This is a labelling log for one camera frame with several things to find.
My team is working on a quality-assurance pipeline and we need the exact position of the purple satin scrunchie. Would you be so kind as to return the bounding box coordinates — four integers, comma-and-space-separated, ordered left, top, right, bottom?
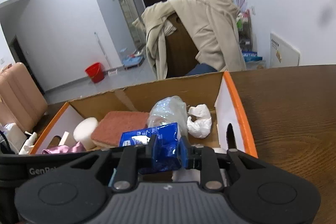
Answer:
42, 142, 86, 155

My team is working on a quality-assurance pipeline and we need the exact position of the blue tissue pack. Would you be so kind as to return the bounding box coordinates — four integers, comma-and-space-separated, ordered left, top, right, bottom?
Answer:
119, 123, 181, 174

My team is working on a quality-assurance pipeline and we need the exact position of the orange scrubbing sponge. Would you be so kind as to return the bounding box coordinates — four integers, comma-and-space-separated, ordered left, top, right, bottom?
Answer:
91, 111, 149, 147

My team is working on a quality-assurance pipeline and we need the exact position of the iridescent scrunchie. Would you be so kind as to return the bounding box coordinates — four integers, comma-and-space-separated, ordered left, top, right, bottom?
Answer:
147, 96, 188, 139

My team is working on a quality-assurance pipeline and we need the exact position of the white crumpled cloth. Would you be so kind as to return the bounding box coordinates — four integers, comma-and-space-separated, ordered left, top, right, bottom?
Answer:
19, 131, 37, 155

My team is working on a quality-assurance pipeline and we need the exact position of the red cardboard box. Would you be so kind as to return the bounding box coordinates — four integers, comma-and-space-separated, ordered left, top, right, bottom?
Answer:
28, 70, 259, 183

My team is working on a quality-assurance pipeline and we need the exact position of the pink suitcase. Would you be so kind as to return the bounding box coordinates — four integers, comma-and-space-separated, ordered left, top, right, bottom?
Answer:
0, 63, 47, 131

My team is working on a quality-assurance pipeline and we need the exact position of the wooden chair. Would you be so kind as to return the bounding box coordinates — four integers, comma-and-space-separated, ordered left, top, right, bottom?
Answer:
164, 13, 219, 79

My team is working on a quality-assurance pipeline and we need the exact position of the red bucket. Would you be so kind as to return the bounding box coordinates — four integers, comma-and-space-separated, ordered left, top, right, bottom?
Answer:
85, 62, 105, 84

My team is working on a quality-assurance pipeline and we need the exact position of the beige jacket on chair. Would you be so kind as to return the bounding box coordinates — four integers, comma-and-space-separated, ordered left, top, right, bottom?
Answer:
132, 0, 246, 80

